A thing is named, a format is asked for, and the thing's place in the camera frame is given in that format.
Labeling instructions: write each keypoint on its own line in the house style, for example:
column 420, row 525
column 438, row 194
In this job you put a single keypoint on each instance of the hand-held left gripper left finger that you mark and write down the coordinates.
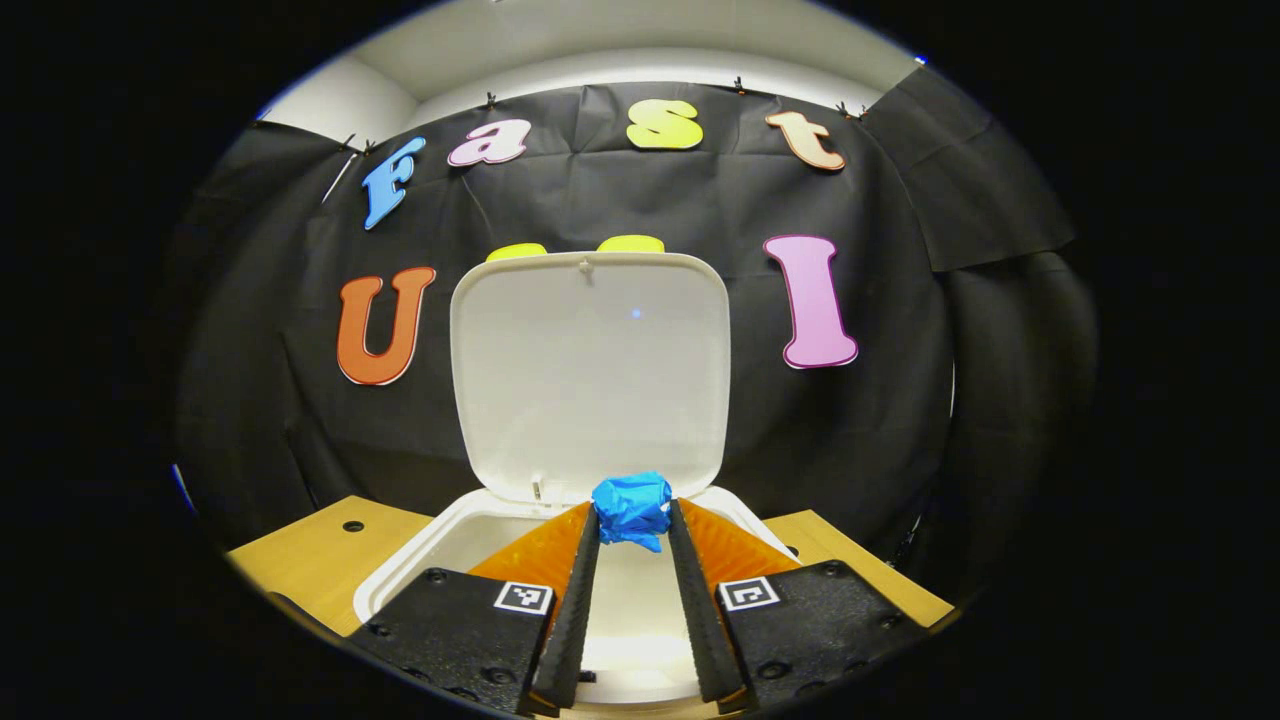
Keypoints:
column 570, row 620

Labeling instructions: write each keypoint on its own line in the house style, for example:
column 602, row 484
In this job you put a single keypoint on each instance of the white desktop garbage bin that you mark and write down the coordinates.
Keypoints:
column 590, row 380

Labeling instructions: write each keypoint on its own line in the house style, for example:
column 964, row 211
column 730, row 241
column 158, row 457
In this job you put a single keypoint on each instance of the black backdrop cloth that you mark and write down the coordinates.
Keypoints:
column 650, row 190

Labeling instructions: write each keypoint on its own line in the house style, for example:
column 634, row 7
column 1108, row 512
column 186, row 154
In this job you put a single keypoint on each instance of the wooden desktop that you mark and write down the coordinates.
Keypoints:
column 320, row 560

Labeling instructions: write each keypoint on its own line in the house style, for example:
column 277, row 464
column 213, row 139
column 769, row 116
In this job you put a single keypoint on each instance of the blue paper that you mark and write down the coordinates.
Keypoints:
column 632, row 505

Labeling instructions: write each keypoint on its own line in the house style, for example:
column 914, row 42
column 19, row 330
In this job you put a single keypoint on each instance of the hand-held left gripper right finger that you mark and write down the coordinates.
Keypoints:
column 700, row 620

